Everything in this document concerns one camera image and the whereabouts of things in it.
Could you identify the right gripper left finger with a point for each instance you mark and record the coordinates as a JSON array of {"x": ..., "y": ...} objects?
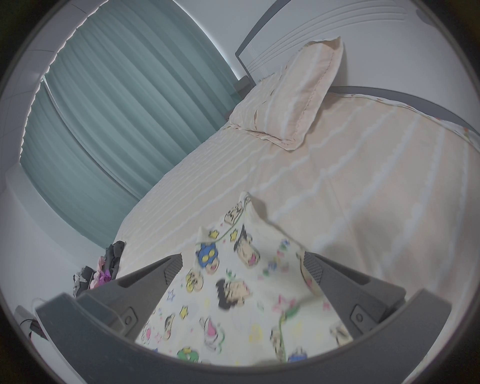
[{"x": 127, "y": 296}]

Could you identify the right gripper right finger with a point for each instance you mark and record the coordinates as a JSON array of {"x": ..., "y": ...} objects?
[{"x": 356, "y": 300}]

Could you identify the white printed pyjama top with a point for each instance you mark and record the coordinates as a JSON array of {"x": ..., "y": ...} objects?
[{"x": 240, "y": 311}]

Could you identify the bed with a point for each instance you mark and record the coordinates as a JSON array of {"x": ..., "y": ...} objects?
[{"x": 356, "y": 187}]

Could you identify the dark grey garment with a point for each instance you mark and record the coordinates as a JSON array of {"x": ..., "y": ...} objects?
[{"x": 115, "y": 258}]

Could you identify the pink garment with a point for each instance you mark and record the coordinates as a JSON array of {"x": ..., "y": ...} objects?
[{"x": 101, "y": 264}]

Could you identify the black chest of drawers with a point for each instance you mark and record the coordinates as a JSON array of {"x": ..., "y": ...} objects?
[{"x": 84, "y": 281}]

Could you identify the blue-green curtain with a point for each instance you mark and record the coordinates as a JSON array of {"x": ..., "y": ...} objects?
[
  {"x": 67, "y": 180},
  {"x": 142, "y": 93}
]

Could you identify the cream striped pillow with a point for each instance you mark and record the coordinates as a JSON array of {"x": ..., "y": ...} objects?
[{"x": 296, "y": 97}]

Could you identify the grey bedside table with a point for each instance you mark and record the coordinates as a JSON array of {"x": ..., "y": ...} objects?
[{"x": 243, "y": 90}]

